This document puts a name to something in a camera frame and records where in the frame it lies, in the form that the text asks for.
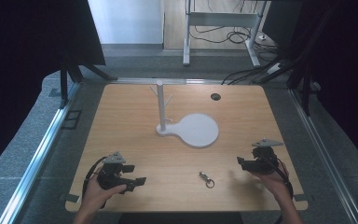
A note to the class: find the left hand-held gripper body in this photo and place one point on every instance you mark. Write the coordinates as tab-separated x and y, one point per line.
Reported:
110	174

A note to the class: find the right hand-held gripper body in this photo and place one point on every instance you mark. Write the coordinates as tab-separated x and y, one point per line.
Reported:
262	158

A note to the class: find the white peg stand with round base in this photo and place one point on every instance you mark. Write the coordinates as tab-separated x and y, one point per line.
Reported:
195	129

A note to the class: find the person's left hand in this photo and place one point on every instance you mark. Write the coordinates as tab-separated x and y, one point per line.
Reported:
97	194

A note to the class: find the person's right hand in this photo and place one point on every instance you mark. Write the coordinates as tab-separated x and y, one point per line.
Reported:
272	182

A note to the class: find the grey tape strip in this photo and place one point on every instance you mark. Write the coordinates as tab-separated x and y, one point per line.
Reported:
303	197
70	197

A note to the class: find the black metal stand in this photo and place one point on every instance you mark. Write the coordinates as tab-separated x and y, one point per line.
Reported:
304	84
71	74

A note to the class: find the white power strip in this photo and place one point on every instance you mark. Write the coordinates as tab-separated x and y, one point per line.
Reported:
275	67

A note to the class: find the black curtain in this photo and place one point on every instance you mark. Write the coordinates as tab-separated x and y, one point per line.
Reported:
345	62
28	46

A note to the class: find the aluminium rail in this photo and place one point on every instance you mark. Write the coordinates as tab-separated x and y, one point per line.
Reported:
323	149
167	81
34	158

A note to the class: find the black rectangular floor frame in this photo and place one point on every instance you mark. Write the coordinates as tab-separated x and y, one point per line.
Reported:
71	119

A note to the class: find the white metal desk frame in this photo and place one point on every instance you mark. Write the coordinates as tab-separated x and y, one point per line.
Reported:
220	18

